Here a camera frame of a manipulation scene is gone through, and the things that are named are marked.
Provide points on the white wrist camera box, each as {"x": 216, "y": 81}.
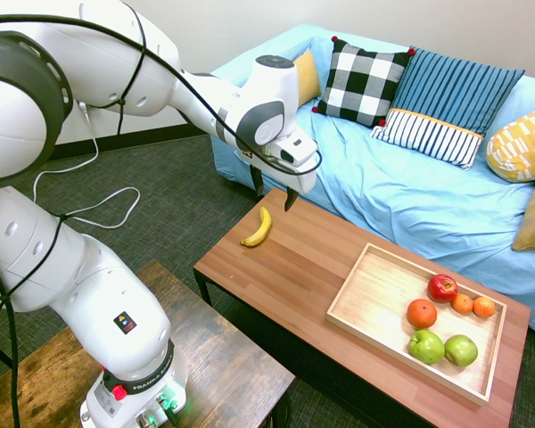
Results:
{"x": 296, "y": 149}

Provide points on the light wooden tray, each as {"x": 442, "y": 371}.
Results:
{"x": 374, "y": 294}

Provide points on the reddish wooden coffee table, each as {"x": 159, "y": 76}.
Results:
{"x": 294, "y": 276}

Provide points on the black white checkered pillow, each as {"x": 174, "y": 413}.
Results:
{"x": 361, "y": 84}

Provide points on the white navy striped pillow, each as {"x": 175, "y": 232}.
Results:
{"x": 428, "y": 138}

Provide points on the dark rustic wooden stand table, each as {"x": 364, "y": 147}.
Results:
{"x": 223, "y": 352}

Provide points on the blue striped pillow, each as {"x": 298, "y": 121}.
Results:
{"x": 463, "y": 84}

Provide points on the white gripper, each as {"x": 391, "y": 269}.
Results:
{"x": 301, "y": 180}

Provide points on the red apple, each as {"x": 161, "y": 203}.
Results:
{"x": 442, "y": 289}

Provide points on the yellow white patterned pillow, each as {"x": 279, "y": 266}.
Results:
{"x": 524, "y": 147}

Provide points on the large orange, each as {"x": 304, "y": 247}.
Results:
{"x": 422, "y": 313}

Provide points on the small orange tangerine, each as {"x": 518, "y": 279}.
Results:
{"x": 462, "y": 304}
{"x": 484, "y": 307}

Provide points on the plain yellow pillow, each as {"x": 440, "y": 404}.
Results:
{"x": 308, "y": 76}

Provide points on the yellow banana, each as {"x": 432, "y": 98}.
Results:
{"x": 260, "y": 232}

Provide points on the light blue covered sofa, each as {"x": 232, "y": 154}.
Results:
{"x": 405, "y": 200}

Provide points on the green apple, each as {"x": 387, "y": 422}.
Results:
{"x": 461, "y": 351}
{"x": 426, "y": 347}

